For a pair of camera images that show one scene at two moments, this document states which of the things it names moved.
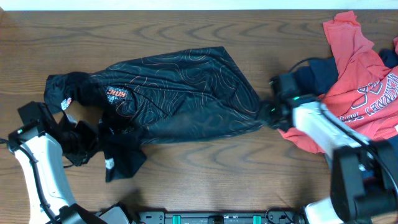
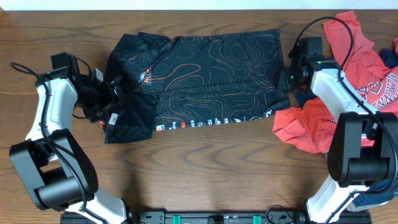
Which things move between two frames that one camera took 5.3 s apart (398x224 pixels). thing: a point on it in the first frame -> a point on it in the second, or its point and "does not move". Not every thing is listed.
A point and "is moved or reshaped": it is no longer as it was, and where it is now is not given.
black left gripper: x=92 y=141 -> x=105 y=88
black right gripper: x=263 y=117 -> x=288 y=71
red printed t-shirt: x=365 y=94 does not move
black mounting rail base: x=219 y=218 does not move
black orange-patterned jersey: x=155 y=99 is moved or reshaped
